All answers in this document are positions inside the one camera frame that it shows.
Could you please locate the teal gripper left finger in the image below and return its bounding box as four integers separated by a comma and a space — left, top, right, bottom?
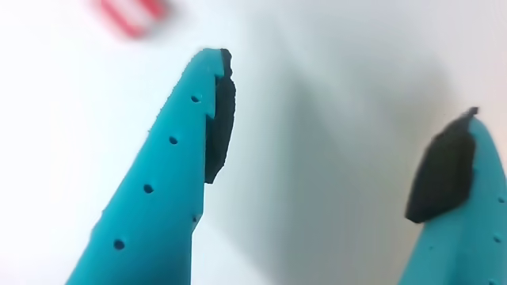
65, 47, 238, 285

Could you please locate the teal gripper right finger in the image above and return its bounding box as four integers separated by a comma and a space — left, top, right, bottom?
398, 106, 507, 285

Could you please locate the red white striped cube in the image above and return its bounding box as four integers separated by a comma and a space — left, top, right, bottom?
93, 0, 170, 40

